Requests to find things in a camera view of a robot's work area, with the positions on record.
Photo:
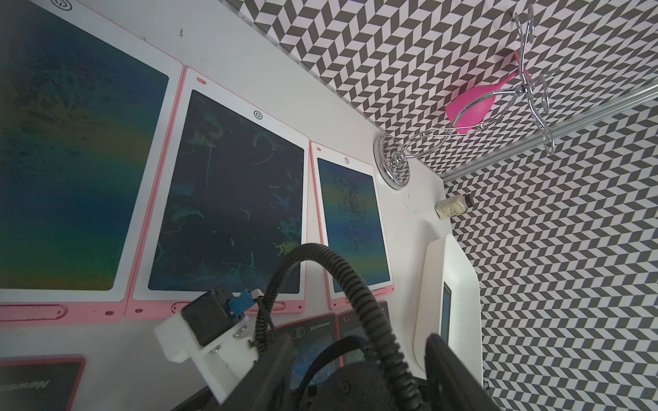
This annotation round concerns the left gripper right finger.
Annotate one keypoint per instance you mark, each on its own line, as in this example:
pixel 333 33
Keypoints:
pixel 450 385

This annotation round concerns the red writing tablet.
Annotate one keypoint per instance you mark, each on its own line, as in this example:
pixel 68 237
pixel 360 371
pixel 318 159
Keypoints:
pixel 349 325
pixel 309 338
pixel 40 382
pixel 446 310

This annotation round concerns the small glass jar black lid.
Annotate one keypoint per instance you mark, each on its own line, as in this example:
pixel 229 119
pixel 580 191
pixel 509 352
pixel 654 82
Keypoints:
pixel 454 206

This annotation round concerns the pink plastic goblet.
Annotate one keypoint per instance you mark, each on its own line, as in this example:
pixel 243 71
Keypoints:
pixel 468 111

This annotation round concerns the pink writing tablet colourful screen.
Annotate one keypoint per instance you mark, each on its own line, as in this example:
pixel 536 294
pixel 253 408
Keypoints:
pixel 86 110

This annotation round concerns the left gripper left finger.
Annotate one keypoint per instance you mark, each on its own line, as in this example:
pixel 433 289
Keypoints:
pixel 267 386

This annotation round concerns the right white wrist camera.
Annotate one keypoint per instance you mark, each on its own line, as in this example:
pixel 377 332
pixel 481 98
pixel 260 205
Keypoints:
pixel 211 331

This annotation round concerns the white plastic storage tray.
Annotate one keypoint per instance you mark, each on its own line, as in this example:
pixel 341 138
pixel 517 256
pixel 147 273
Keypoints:
pixel 446 262

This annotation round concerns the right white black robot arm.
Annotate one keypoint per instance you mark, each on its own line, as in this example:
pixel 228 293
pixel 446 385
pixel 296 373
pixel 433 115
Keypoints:
pixel 398 382

